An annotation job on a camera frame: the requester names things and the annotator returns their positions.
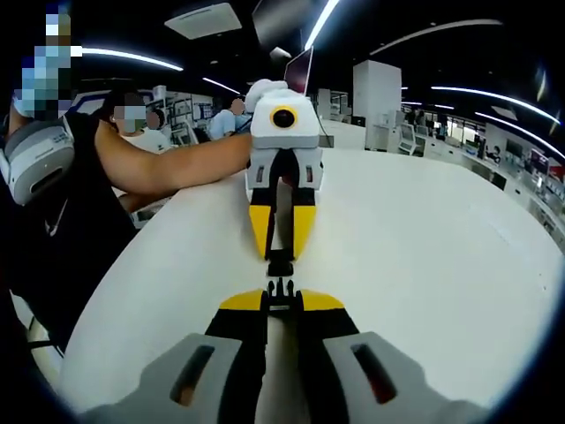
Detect white square pillar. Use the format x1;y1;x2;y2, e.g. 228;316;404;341
352;59;403;151

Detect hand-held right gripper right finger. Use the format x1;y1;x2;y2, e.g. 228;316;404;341
293;288;486;424

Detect ceiling air conditioner unit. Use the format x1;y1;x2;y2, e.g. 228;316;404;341
165;3;245;40

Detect white grey worn device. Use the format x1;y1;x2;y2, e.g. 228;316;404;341
0;118;76;207

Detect open laptop screen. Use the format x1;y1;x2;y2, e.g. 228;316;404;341
284;45;315;96

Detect person in black shirt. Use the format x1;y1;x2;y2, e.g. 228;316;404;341
0;112;139;354

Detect black plastic buckle socket part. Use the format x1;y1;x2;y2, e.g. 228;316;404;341
266;249;295;277

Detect row of display shelves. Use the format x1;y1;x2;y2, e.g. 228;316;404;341
461;127;565;242

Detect black plastic buckle prong part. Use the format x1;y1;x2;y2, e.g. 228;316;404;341
263;276;297;313

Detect white kiosk machine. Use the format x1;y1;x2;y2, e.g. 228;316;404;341
398;122;426;155

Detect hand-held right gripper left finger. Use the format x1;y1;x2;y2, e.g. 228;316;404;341
82;288;269;424

